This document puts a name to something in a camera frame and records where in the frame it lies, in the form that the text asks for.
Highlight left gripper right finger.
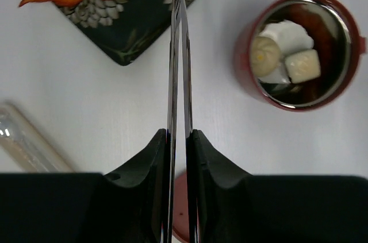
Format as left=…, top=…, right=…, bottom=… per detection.
left=186, top=129, right=251, bottom=242

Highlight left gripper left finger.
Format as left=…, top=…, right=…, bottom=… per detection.
left=103, top=129, right=167, bottom=242

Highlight red round lid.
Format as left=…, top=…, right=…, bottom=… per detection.
left=172, top=171, right=189, bottom=242

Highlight toy white mushroom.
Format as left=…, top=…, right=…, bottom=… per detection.
left=250, top=36, right=282, bottom=77

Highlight toy sushi roll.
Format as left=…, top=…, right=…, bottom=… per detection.
left=285, top=49, right=321, bottom=84

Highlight toy fried egg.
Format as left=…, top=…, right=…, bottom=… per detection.
left=256, top=20, right=314, bottom=84

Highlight metal food tongs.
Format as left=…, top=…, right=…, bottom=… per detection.
left=166, top=0, right=199, bottom=243

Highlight red steel lunch box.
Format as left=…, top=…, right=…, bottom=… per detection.
left=234, top=0, right=367, bottom=111

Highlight clear plastic cutlery case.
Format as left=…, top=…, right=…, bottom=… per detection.
left=1, top=102, right=75, bottom=173

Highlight black square plate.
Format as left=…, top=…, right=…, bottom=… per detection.
left=58, top=0, right=194, bottom=66

